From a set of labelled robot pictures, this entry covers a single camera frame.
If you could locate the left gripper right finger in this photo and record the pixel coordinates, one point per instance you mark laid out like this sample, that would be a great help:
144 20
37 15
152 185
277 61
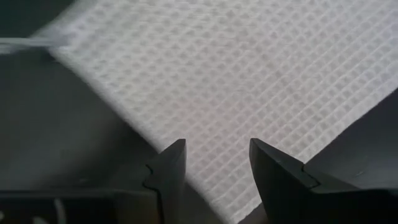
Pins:
280 193

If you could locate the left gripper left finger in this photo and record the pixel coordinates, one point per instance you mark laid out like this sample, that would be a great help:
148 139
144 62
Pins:
168 202

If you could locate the white waffle-weave towel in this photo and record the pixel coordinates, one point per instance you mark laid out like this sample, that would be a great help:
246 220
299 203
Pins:
233 77

